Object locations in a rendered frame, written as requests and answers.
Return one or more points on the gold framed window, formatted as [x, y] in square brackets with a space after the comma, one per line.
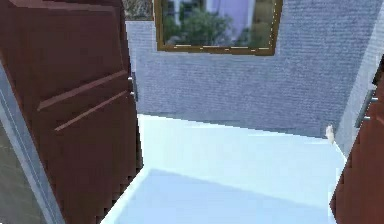
[216, 26]

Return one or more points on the dark red room door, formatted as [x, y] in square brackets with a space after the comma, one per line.
[365, 173]
[76, 100]

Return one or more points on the small white object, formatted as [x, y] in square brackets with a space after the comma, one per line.
[329, 133]

